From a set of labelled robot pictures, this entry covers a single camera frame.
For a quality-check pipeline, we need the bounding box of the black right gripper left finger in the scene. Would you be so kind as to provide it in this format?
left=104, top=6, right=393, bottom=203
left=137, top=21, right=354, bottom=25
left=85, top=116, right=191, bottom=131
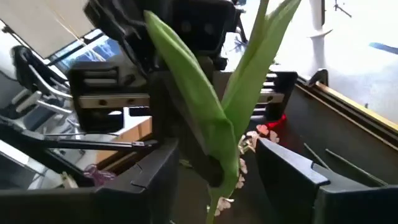
left=0, top=138, right=180, bottom=224

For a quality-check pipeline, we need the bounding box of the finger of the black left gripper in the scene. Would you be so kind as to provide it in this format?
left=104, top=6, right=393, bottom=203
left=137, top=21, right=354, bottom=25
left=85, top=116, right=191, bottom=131
left=149, top=71, right=224, bottom=188

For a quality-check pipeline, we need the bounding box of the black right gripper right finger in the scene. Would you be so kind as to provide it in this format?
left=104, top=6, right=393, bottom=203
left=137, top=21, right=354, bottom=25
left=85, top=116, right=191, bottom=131
left=254, top=138, right=398, bottom=224

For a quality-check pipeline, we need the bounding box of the purple glass vase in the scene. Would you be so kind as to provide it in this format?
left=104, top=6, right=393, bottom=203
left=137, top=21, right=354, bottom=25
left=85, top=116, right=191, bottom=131
left=83, top=164, right=118, bottom=187

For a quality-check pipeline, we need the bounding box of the red artificial tulip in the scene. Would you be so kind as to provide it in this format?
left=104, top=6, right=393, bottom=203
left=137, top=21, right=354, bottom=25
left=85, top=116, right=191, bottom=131
left=142, top=0, right=302, bottom=224

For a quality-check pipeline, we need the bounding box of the red glass vase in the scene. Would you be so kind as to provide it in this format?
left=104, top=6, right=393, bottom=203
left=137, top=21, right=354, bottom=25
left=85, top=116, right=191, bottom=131
left=266, top=113, right=287, bottom=131

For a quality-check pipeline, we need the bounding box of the black table mat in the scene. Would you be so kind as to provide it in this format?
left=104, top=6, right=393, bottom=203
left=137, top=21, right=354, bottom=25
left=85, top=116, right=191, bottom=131
left=174, top=90, right=398, bottom=224

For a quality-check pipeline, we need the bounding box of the black table clamp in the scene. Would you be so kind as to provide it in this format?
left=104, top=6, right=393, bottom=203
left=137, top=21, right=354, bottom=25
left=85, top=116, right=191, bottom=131
left=307, top=68, right=330, bottom=88

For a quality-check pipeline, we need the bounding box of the black tripod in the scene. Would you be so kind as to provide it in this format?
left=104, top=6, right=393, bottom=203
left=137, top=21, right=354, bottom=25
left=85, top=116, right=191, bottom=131
left=333, top=0, right=353, bottom=19

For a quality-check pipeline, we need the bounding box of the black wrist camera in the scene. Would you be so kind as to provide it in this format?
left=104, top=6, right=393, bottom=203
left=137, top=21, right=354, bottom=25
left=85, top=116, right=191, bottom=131
left=172, top=0, right=236, bottom=57

